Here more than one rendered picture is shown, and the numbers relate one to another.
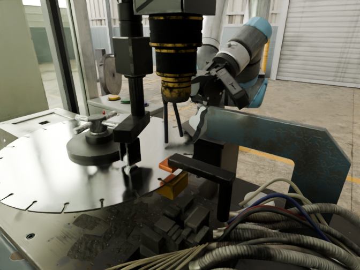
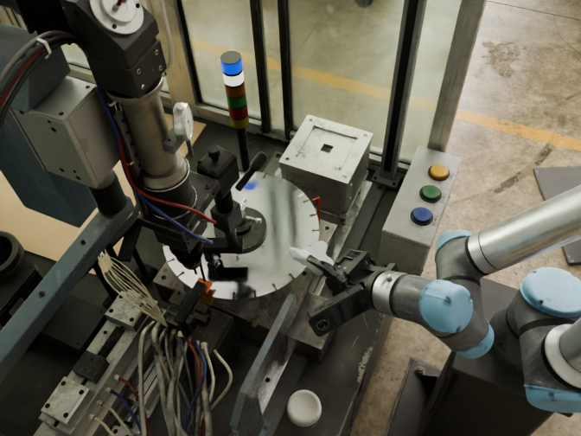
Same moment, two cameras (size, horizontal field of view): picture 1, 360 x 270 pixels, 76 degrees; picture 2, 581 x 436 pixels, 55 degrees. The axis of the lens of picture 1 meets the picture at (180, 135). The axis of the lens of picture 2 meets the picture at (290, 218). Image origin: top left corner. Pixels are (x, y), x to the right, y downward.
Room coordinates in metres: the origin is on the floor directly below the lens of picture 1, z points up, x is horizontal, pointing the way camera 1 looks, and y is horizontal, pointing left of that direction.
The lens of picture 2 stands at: (0.37, -0.56, 1.91)
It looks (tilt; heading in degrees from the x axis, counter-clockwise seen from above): 53 degrees down; 82
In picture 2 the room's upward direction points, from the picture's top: 3 degrees counter-clockwise
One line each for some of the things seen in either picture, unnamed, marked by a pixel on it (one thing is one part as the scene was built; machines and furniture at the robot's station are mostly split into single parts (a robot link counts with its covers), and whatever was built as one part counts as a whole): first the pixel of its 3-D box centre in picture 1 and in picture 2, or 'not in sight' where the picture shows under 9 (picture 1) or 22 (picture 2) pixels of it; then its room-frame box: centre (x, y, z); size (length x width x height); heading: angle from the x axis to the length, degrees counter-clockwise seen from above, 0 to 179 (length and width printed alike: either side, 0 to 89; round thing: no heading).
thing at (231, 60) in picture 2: not in sight; (231, 62); (0.40, 0.44, 1.14); 0.05 x 0.04 x 0.03; 145
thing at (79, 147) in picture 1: (99, 138); (239, 226); (0.36, 0.14, 0.96); 0.11 x 0.11 x 0.03
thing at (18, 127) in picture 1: (50, 145); (326, 168); (0.60, 0.38, 0.82); 0.18 x 0.18 x 0.15; 55
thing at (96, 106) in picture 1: (126, 122); (419, 211); (0.79, 0.20, 0.82); 0.28 x 0.11 x 0.15; 55
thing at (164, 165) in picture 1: (195, 185); (194, 306); (0.25, -0.02, 0.95); 0.10 x 0.03 x 0.07; 55
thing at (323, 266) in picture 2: (197, 85); (326, 272); (0.51, -0.04, 1.02); 0.09 x 0.02 x 0.05; 129
